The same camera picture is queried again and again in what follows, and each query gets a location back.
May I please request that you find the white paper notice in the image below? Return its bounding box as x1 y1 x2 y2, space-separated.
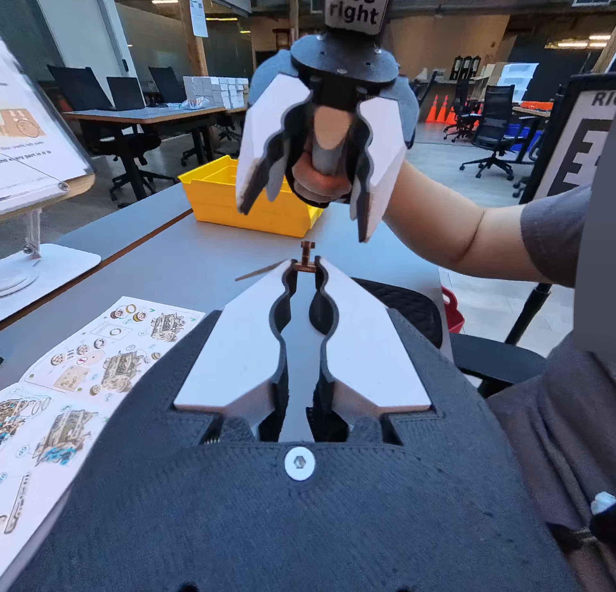
189 0 209 38

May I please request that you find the black chair armrest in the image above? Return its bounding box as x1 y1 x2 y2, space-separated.
450 332 547 399

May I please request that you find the background wooden desk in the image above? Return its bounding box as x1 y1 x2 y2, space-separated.
63 105 248 203

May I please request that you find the black framed sign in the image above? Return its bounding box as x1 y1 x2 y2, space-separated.
519 72 616 205

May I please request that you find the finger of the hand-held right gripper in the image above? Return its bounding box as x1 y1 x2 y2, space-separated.
349 95 408 244
235 71 316 215

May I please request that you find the white document stand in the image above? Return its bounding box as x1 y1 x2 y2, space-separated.
0 207 103 320

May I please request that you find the person's right forearm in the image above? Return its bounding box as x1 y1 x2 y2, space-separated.
384 159 552 284

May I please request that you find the blue plastic crate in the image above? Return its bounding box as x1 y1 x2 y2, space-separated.
510 120 544 152

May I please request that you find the black sign stand leg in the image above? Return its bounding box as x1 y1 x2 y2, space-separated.
504 283 553 346

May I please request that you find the illustrated instruction booklet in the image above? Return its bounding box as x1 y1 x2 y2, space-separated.
0 296 206 585

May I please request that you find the thin wooden stick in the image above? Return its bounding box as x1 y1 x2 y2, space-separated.
235 260 289 283

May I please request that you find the laminated instruction board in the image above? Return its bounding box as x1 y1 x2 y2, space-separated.
0 38 95 215

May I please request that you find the stack of white boxes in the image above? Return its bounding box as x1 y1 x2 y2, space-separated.
183 75 249 109

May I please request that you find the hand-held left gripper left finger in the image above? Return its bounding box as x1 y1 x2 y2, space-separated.
173 260 296 439

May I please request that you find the black quilted pad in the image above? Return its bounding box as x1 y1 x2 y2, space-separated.
350 278 444 349

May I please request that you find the wooden support post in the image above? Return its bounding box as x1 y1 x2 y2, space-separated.
174 0 210 77

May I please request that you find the red plastic container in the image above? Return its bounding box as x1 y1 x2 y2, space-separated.
440 286 466 334

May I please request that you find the person's grey shirt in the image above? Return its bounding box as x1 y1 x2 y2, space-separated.
481 183 616 592

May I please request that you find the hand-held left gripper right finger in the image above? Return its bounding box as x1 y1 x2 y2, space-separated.
309 256 432 434

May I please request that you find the black laptop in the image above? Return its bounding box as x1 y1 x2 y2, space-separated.
107 76 146 111

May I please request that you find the yellow plastic bin stack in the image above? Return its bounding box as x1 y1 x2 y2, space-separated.
178 155 324 239

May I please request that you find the person's right hand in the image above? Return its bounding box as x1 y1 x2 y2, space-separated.
290 150 353 194

